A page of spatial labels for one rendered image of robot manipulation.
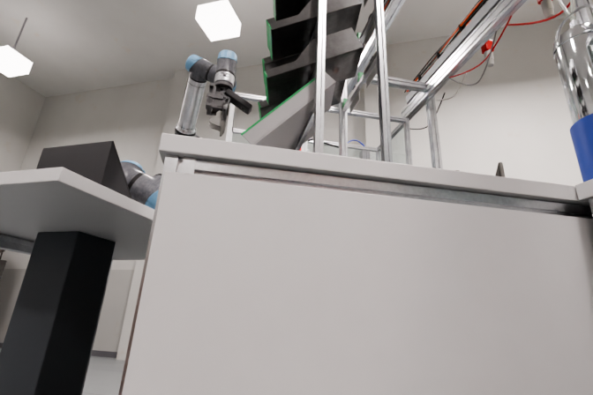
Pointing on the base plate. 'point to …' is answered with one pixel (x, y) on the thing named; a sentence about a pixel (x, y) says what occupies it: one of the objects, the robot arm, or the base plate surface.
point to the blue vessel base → (583, 145)
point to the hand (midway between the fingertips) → (222, 133)
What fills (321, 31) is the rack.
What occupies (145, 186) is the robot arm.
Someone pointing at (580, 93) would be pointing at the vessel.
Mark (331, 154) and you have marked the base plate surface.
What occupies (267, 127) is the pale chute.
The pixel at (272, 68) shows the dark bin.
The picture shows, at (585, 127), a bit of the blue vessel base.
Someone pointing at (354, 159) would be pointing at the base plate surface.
